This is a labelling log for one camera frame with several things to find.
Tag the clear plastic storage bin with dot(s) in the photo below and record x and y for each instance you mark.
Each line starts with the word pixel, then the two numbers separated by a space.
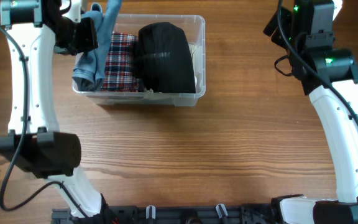
pixel 194 29

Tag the cream cloth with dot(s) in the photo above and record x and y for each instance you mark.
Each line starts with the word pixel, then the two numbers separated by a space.
pixel 196 56

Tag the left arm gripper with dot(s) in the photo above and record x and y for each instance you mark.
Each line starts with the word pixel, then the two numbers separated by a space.
pixel 90 42

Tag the blue denim jeans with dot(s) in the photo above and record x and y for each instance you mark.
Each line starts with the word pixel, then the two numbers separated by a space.
pixel 89 71

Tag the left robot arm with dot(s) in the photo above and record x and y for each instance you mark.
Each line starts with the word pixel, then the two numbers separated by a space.
pixel 36 30

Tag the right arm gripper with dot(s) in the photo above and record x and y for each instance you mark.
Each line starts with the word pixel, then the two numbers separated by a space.
pixel 276 37

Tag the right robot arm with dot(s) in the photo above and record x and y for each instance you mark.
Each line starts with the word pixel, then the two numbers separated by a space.
pixel 329 78

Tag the plaid shirt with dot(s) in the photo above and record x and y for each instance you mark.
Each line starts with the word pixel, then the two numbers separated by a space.
pixel 119 69

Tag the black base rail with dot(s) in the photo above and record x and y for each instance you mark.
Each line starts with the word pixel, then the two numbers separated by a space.
pixel 242 214

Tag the black garment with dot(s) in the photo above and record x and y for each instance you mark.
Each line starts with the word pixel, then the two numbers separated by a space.
pixel 162 59

